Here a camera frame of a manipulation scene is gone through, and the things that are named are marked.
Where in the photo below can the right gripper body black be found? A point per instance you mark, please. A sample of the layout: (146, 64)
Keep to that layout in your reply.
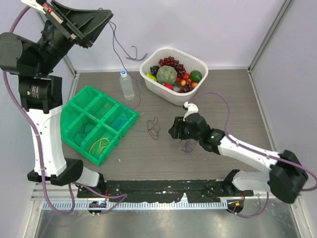
(188, 134)

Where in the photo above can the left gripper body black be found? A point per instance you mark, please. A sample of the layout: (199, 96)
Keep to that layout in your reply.
(54, 44)

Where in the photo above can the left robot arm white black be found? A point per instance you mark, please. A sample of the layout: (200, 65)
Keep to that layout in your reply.
(41, 92)

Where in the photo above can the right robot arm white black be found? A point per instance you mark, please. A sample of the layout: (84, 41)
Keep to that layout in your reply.
(278, 173)

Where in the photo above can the red apple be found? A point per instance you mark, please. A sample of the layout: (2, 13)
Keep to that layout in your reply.
(169, 86)

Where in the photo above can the cherry cluster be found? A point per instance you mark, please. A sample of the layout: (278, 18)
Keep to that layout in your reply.
(185, 83)

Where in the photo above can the green lime fruit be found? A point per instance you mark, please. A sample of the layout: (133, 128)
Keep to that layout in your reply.
(196, 76)

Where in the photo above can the green round melon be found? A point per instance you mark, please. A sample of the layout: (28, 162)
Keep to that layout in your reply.
(166, 75)

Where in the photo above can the yellow banana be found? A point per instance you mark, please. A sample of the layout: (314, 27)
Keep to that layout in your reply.
(152, 77)

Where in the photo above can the white plastic basket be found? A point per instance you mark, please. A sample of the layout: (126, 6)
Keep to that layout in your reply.
(190, 62)

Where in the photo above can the dark grape bunch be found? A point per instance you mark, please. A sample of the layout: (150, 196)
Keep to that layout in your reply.
(154, 69)

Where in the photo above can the clear water bottle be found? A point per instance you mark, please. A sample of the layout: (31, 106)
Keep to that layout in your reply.
(126, 85)

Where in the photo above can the red grape bunch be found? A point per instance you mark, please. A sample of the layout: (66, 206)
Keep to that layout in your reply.
(174, 63)

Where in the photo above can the green compartment tray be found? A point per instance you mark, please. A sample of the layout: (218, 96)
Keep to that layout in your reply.
(93, 123)

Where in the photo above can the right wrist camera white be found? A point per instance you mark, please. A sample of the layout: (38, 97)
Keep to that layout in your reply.
(190, 108)

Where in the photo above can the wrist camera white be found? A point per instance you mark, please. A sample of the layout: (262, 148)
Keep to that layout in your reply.
(39, 5)
(190, 108)

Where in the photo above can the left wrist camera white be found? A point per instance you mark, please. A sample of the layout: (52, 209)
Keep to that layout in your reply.
(39, 5)

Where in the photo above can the slotted white cable duct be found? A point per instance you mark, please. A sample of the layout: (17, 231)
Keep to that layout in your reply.
(125, 206)

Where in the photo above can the aluminium frame rail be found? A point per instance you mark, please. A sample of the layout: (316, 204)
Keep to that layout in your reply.
(53, 192)

